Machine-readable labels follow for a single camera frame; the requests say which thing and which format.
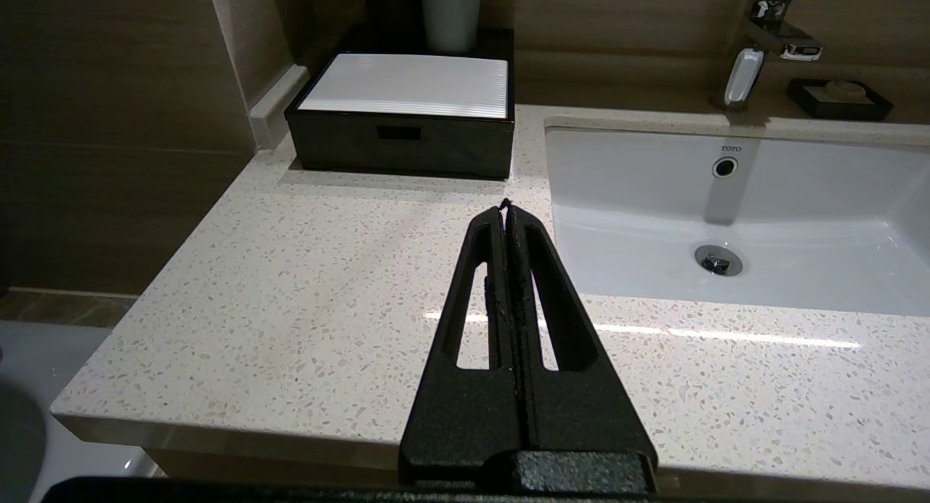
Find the white glossy toilet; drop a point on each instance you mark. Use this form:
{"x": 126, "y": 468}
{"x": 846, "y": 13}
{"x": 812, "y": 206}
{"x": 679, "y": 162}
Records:
{"x": 43, "y": 357}

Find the grey plastic cup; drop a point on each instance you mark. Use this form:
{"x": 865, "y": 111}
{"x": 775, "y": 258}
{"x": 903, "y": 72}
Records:
{"x": 450, "y": 16}

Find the black amenity box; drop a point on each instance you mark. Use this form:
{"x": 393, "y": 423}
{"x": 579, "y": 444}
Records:
{"x": 407, "y": 89}

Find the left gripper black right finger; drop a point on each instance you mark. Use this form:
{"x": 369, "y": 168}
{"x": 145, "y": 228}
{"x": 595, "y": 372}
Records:
{"x": 581, "y": 416}

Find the white sink basin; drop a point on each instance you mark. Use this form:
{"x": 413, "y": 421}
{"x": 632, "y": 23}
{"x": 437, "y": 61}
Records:
{"x": 799, "y": 219}

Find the chrome sink drain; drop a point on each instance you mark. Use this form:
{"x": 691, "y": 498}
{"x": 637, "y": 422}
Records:
{"x": 718, "y": 260}

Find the sink overflow hole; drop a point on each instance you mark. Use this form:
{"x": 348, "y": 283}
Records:
{"x": 724, "y": 167}

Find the round beige soap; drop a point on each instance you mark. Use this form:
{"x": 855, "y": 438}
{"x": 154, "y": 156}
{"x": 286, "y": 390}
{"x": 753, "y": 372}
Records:
{"x": 846, "y": 91}

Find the chrome faucet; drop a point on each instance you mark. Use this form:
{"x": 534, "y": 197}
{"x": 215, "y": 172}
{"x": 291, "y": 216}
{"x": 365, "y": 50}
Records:
{"x": 748, "y": 74}

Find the black soap dish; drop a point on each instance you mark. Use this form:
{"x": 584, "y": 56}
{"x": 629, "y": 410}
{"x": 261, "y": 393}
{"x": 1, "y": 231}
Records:
{"x": 806, "y": 107}

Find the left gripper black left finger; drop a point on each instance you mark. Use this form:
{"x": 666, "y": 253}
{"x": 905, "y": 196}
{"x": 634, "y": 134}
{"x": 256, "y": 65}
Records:
{"x": 465, "y": 416}

